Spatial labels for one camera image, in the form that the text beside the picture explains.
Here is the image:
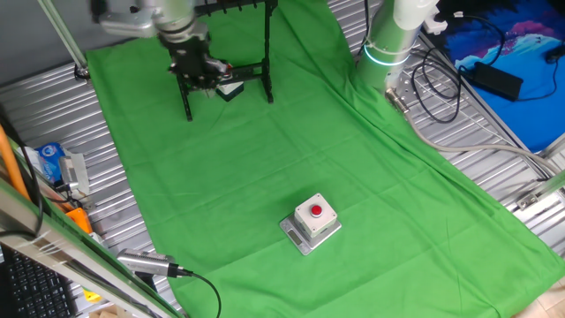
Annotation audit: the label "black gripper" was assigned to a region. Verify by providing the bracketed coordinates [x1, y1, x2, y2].
[167, 34, 234, 93]

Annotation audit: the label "black carved pen rack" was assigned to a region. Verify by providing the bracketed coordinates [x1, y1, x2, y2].
[169, 0, 279, 123]

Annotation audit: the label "white box with red button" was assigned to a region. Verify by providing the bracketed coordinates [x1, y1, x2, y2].
[293, 192, 339, 239]
[215, 62, 245, 102]

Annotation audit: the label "grey ridged metal device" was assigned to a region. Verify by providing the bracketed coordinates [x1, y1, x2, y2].
[57, 152, 91, 197]

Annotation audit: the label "blue tissue pack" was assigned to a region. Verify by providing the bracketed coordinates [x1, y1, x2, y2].
[34, 141, 67, 185]

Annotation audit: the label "orange button box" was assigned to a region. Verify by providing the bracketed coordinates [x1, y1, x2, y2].
[65, 207, 94, 235]

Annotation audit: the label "orange pole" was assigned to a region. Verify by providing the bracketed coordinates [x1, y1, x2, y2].
[0, 123, 31, 201]

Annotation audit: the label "green cloth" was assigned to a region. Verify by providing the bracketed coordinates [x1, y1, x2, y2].
[86, 0, 565, 318]

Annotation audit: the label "grey corrugated conduit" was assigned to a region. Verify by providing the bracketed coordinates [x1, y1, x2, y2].
[384, 87, 561, 178]

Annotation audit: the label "beige wooden blocks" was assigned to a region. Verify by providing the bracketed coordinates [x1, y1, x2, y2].
[87, 307, 123, 318]

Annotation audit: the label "black keyboard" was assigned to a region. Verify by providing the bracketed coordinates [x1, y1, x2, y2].
[0, 246, 79, 318]

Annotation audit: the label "black power adapter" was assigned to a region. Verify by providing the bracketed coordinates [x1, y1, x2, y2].
[460, 61, 525, 102]

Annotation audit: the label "blue painted mat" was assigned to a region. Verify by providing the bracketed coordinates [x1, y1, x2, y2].
[441, 0, 565, 154]

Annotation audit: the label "black mouse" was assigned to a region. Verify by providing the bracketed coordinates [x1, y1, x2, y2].
[544, 43, 565, 64]

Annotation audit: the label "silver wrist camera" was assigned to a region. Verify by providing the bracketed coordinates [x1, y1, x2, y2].
[97, 11, 161, 40]

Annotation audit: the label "thin aluminium post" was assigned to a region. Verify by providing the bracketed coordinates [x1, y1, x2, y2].
[37, 0, 91, 82]

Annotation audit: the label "silver elongated camera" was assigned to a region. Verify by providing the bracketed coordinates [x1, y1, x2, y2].
[117, 247, 180, 279]

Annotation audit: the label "black camera cable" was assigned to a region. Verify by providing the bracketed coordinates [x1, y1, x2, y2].
[169, 263, 222, 318]

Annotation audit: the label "black cable bundle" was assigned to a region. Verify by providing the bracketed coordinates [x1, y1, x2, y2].
[410, 12, 509, 125]

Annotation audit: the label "aluminium frame bar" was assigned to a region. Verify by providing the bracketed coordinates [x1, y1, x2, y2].
[0, 176, 185, 318]

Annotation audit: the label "aluminium profile bracket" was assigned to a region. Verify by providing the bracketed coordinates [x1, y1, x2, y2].
[515, 170, 565, 212]

